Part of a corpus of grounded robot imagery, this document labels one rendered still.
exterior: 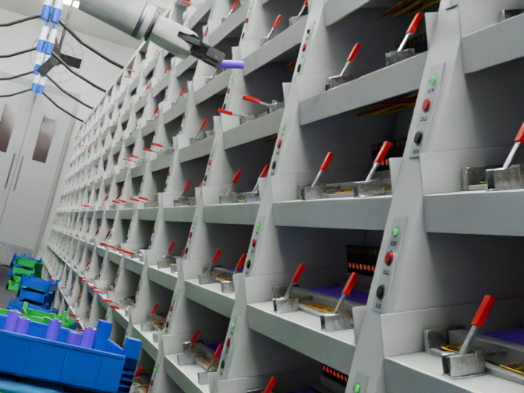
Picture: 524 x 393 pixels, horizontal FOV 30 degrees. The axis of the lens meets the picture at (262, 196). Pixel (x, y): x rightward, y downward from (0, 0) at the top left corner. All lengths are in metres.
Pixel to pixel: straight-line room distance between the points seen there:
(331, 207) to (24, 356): 0.52
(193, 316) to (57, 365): 1.21
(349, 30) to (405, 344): 0.89
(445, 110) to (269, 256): 0.73
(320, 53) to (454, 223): 0.85
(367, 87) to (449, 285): 0.43
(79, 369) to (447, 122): 0.59
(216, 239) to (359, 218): 1.17
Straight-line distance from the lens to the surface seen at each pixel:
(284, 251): 1.85
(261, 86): 2.58
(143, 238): 3.92
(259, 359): 1.86
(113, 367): 1.37
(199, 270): 2.53
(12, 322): 1.50
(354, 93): 1.57
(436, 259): 1.19
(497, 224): 1.02
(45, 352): 1.35
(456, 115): 1.21
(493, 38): 1.15
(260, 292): 1.84
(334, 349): 1.35
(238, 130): 2.36
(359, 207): 1.39
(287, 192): 1.85
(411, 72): 1.36
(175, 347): 2.54
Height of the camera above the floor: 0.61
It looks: 5 degrees up
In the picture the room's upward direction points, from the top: 14 degrees clockwise
